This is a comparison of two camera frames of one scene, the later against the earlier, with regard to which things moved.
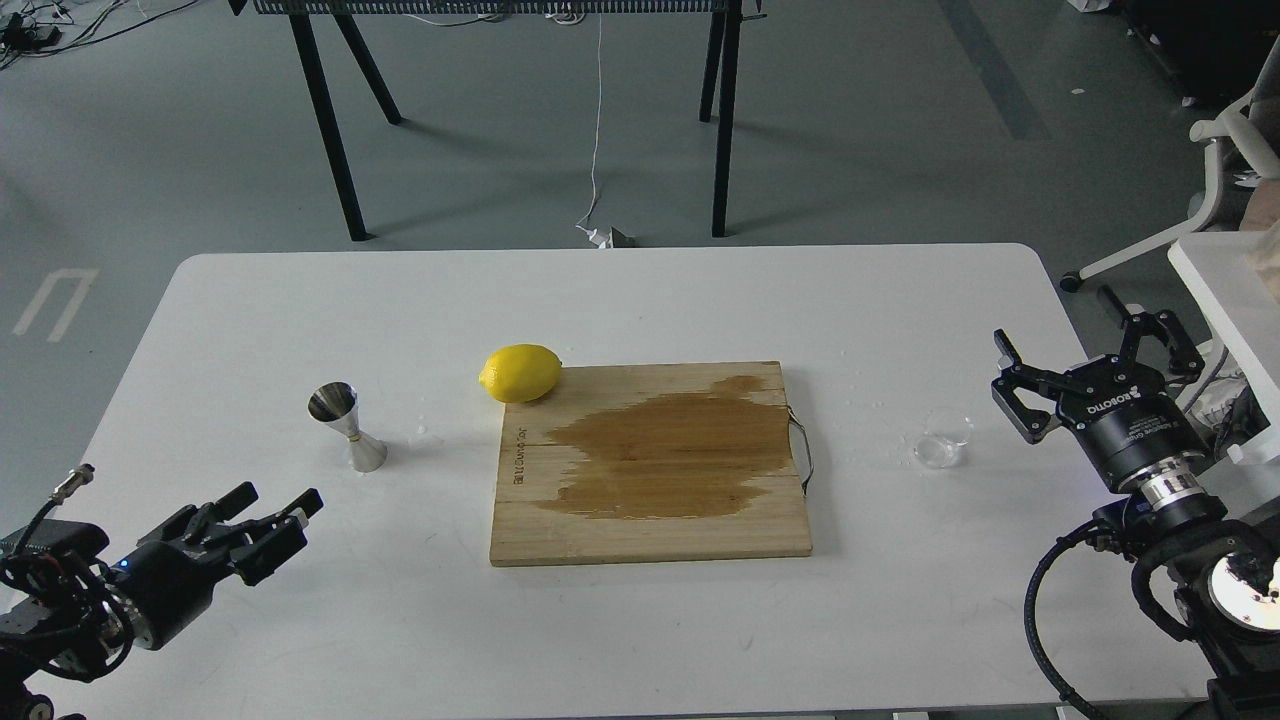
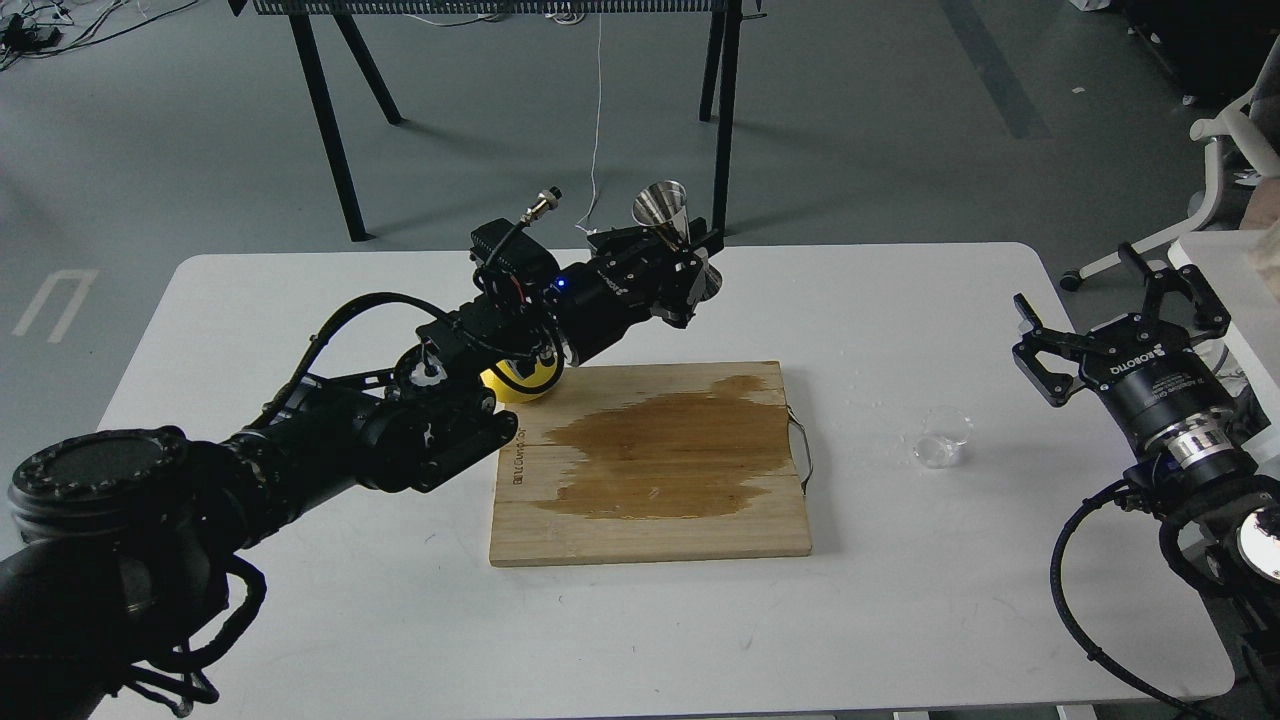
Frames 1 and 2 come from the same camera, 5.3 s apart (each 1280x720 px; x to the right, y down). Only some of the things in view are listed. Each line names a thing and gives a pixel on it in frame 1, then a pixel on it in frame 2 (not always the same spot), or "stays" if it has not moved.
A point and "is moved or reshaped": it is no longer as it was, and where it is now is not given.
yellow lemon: x=520 y=373 stays
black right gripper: x=1120 y=410 to x=1152 y=380
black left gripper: x=169 y=580 to x=597 y=303
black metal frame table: x=722 y=56 stays
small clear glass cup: x=945 y=441 stays
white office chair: x=1251 y=130 stays
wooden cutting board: x=650 y=461 stays
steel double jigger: x=336 y=403 is moved or reshaped
